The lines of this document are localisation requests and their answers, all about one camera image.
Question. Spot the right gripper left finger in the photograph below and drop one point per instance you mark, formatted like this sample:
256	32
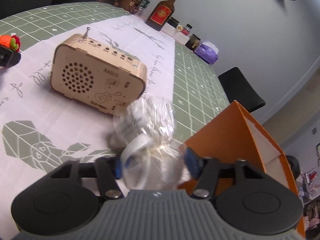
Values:
108	171

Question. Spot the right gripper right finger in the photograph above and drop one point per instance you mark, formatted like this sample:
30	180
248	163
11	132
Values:
205	171

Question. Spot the orange knitted strawberry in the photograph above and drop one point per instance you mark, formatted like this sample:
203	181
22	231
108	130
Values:
11	41

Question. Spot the clear bag of white items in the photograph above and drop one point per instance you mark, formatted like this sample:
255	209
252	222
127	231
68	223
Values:
151	158

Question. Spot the orange cardboard box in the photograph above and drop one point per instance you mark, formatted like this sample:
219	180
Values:
248	203

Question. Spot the green grid tablecloth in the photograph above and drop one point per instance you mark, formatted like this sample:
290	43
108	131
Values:
197	93

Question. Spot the white table runner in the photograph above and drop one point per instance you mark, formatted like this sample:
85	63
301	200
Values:
53	101

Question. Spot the wooden radio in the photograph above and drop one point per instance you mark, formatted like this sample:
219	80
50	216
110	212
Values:
97	74

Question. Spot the black chair right side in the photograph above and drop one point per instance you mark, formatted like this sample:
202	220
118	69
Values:
237	88

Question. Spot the purple tissue pack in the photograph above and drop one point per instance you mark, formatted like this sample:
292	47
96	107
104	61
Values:
208	52

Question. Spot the dark glass jar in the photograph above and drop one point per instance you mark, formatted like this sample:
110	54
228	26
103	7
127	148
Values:
193	42

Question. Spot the brown bear canister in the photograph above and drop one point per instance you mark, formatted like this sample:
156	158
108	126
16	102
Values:
128	5

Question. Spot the white box stand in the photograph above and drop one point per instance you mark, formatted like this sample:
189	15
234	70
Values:
176	35

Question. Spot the small red label bottle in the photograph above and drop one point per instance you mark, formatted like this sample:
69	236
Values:
186	29

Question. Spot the small tape roll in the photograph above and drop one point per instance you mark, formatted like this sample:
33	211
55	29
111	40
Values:
179	28

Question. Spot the clear water bottle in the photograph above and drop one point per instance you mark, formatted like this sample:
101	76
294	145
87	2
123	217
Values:
142	6

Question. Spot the black lid jar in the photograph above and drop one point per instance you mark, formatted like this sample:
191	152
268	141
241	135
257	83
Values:
173	22

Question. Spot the brown liquor bottle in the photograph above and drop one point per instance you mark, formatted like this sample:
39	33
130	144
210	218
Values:
160	15

